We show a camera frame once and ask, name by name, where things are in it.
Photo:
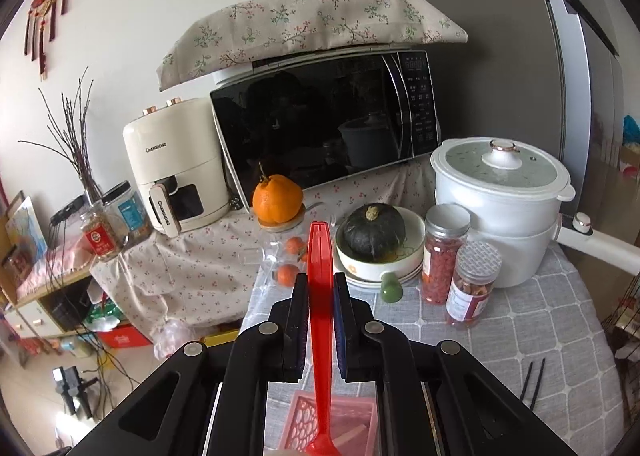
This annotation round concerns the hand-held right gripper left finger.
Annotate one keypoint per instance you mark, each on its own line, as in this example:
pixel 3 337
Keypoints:
pixel 304 331

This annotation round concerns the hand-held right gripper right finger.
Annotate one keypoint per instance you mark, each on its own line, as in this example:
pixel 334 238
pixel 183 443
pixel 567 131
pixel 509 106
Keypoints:
pixel 340 331

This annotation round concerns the red plastic spoon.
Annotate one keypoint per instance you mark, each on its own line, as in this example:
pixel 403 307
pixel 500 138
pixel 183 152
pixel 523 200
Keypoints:
pixel 320 286

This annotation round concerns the pink plastic basket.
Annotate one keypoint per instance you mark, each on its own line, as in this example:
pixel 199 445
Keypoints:
pixel 360 411

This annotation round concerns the black chopstick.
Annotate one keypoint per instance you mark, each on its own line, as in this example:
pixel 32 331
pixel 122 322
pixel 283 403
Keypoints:
pixel 527 381
pixel 538 386

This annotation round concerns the small mandarin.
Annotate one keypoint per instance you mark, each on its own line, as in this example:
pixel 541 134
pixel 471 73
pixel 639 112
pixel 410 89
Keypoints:
pixel 295 246
pixel 287 274

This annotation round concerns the white plate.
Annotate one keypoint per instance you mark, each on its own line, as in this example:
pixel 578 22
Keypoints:
pixel 409 278

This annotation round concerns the glass jar with wooden lid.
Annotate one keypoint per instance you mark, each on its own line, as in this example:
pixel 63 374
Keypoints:
pixel 270 246

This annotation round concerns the dark green kabocha squash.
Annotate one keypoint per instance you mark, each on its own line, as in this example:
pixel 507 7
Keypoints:
pixel 372 236

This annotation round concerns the jar of red goji berries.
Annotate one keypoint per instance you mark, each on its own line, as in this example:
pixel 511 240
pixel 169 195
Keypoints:
pixel 440 261

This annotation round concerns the floral tablecloth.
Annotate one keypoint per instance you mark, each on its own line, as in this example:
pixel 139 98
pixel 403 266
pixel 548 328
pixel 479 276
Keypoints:
pixel 190 266

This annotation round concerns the clear plastic bag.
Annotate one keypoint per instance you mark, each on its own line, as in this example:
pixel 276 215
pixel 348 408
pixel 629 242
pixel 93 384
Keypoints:
pixel 172 338

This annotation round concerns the red label snack jar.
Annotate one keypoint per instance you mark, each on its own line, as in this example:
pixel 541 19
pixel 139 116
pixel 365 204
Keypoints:
pixel 470 296

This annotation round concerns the large orange with stem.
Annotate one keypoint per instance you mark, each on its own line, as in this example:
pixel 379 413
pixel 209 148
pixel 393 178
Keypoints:
pixel 277 198

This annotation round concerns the grey checked tablecloth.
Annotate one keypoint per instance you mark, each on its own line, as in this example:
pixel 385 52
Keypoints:
pixel 500 361

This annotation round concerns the red box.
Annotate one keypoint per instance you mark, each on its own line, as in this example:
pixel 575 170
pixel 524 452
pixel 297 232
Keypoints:
pixel 122 337

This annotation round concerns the white electric cooking pot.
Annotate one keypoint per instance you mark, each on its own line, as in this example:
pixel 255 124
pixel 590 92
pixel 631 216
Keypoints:
pixel 500 216

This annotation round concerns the green bag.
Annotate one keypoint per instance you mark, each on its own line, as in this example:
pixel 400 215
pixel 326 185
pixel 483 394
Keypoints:
pixel 102 313

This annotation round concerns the black microwave oven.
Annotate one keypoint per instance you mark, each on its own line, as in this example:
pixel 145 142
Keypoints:
pixel 310 126

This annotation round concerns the blue label glass jar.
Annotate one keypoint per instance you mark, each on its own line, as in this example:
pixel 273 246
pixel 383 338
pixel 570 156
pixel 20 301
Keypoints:
pixel 127 216

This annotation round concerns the cream air fryer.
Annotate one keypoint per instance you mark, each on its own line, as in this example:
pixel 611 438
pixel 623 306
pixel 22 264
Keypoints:
pixel 170 161

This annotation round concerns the glass pot lid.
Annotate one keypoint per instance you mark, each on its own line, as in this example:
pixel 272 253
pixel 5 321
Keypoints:
pixel 475 161

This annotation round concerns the red label glass jar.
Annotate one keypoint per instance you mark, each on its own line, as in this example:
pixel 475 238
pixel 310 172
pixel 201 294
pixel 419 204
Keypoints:
pixel 102 236

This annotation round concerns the black device on floor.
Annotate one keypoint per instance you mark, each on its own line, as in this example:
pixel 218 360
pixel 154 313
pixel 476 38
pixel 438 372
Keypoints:
pixel 72 388

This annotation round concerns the glass vase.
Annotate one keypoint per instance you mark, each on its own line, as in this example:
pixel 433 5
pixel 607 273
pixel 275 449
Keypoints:
pixel 92 193

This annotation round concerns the pink cloth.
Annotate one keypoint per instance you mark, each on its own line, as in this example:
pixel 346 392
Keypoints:
pixel 55 271

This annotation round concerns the wooden cabinet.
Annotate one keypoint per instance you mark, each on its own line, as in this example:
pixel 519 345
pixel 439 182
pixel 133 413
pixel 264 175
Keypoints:
pixel 35 316

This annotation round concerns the picture board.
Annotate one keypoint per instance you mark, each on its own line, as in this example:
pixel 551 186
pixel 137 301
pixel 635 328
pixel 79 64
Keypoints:
pixel 25 231

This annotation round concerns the dry branches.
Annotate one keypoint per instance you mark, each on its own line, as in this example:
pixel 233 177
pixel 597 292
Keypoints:
pixel 72 136

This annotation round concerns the floral cloth cover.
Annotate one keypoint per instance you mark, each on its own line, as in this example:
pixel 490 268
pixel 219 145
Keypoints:
pixel 310 16

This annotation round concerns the grey refrigerator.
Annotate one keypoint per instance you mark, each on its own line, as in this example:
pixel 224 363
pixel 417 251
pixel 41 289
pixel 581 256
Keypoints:
pixel 575 61

